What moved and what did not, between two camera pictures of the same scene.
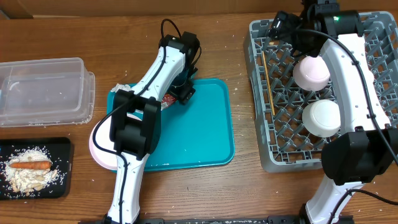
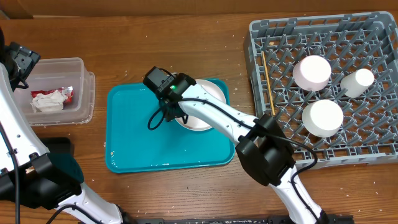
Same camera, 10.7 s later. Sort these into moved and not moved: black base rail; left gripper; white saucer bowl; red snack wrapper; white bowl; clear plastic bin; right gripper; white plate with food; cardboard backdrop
Moved: white plate with food; left gripper; red snack wrapper; right gripper
Not moved: black base rail; white saucer bowl; cardboard backdrop; white bowl; clear plastic bin
